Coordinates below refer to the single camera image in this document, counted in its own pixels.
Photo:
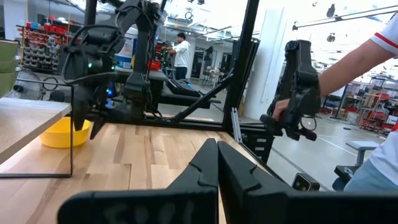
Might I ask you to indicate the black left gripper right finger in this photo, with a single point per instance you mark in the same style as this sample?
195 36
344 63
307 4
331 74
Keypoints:
242 186

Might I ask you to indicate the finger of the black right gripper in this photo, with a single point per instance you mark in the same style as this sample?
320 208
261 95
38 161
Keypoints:
97 126
81 105

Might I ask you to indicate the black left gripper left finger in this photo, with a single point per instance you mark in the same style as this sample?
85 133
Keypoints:
199 180

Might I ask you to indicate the yellow mini bowl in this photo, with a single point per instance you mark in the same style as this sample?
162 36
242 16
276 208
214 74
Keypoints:
59 137

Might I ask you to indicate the person's forearm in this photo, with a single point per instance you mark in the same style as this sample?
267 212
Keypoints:
348 68

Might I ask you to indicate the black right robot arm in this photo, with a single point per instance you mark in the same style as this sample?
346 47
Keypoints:
141 46

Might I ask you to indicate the white blue wipes canister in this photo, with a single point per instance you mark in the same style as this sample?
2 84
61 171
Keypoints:
127 46

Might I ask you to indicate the parts bin rack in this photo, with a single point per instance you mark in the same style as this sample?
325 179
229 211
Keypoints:
40 46

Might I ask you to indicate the wooden shelf with black legs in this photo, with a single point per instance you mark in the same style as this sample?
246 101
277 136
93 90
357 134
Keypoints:
25 118

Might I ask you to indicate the red box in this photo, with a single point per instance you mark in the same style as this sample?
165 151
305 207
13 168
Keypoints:
154 65

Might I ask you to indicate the black flat platform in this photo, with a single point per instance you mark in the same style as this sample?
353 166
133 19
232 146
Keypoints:
186 101

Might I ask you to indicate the person's hand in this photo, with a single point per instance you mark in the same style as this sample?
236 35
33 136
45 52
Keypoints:
280 109

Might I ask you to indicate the person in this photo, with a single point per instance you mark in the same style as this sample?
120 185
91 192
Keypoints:
182 54
385 155

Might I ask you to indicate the black seat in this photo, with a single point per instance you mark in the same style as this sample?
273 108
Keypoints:
343 174

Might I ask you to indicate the grey metal bench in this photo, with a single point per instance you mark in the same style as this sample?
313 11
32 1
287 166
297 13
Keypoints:
362 146

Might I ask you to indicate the white column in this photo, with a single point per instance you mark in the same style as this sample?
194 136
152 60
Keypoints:
267 62

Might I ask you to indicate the shelving with red crates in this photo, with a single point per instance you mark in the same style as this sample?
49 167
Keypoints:
373 105

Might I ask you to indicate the black ceiling spot lamp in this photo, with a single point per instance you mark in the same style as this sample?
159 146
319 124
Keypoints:
331 37
331 11

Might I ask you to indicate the small grey camera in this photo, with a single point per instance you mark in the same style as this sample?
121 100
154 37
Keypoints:
304 183

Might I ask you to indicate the silver metal bracket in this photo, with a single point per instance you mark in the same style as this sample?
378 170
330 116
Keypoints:
236 124

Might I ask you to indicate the black aluminium rig frame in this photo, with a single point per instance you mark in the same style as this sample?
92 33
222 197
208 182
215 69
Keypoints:
245 46

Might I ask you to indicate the ceiling rail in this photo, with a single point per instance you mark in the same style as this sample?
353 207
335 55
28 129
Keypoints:
348 16

